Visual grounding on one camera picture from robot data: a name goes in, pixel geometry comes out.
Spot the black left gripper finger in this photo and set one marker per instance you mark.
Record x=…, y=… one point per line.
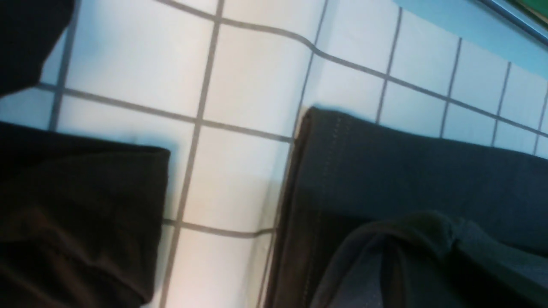
x=80, y=220

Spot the gray long-sleeved shirt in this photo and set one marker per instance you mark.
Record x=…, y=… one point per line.
x=377, y=218

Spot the white gridded table mat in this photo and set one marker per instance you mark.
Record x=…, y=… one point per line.
x=223, y=84

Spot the pile of dark clothes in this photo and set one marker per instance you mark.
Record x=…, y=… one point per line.
x=29, y=31

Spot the gray metal strip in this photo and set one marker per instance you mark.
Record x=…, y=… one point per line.
x=513, y=17

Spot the green backdrop cloth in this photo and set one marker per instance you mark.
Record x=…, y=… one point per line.
x=537, y=7

